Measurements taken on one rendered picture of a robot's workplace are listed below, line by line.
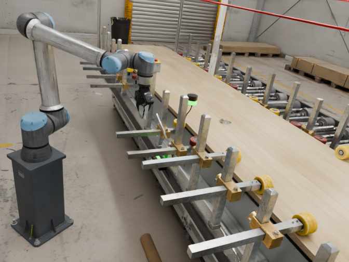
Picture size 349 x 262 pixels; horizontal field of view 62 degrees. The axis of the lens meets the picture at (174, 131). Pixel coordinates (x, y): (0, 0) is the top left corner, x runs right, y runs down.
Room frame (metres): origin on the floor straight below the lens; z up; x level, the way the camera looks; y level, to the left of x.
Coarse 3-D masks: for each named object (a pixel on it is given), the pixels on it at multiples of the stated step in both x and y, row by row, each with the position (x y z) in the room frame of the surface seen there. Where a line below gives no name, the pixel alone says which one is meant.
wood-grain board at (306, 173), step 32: (192, 64) 3.40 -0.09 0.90; (160, 96) 2.18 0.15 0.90; (224, 96) 2.41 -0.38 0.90; (192, 128) 1.67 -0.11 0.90; (224, 128) 1.75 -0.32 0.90; (256, 128) 1.82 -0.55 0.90; (288, 128) 1.90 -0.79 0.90; (224, 160) 1.34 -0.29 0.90; (256, 160) 1.39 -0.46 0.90; (288, 160) 1.44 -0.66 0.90; (320, 160) 1.50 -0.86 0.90; (256, 192) 1.10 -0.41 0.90; (288, 192) 1.13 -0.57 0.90; (320, 192) 1.17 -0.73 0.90; (320, 224) 0.94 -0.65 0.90
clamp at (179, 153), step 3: (171, 141) 1.54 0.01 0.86; (174, 144) 1.49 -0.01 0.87; (171, 147) 1.52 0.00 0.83; (177, 147) 1.46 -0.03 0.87; (180, 147) 1.46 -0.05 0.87; (177, 150) 1.45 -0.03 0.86; (180, 150) 1.43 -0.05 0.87; (183, 150) 1.43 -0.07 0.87; (186, 150) 1.44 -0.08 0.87; (177, 153) 1.44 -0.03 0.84; (180, 153) 1.42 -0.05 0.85; (183, 153) 1.43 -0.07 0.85; (186, 153) 1.44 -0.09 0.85; (177, 156) 1.44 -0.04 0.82
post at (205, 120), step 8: (200, 120) 1.29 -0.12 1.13; (208, 120) 1.27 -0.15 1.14; (200, 128) 1.28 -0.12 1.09; (208, 128) 1.28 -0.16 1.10; (200, 136) 1.27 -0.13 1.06; (200, 144) 1.27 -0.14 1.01; (192, 168) 1.29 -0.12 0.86; (200, 168) 1.28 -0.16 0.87; (192, 176) 1.27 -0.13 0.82; (192, 184) 1.27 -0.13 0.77
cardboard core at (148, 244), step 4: (144, 236) 1.53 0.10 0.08; (148, 236) 1.53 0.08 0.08; (140, 240) 1.53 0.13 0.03; (144, 240) 1.50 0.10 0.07; (148, 240) 1.50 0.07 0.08; (152, 240) 1.51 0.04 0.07; (144, 244) 1.47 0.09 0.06; (148, 244) 1.46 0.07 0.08; (152, 244) 1.47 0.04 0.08; (144, 248) 1.45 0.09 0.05; (148, 248) 1.43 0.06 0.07; (152, 248) 1.43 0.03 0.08; (148, 252) 1.41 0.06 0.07; (152, 252) 1.40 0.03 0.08; (156, 252) 1.41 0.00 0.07; (148, 256) 1.38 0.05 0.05; (152, 256) 1.37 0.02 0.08; (156, 256) 1.37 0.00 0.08; (152, 260) 1.34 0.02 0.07; (156, 260) 1.34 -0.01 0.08; (160, 260) 1.35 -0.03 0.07
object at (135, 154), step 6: (144, 150) 1.39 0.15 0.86; (150, 150) 1.40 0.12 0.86; (156, 150) 1.41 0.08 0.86; (162, 150) 1.42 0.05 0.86; (168, 150) 1.43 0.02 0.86; (174, 150) 1.44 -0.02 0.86; (132, 156) 1.34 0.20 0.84; (138, 156) 1.35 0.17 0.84; (144, 156) 1.37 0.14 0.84; (150, 156) 1.38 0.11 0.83
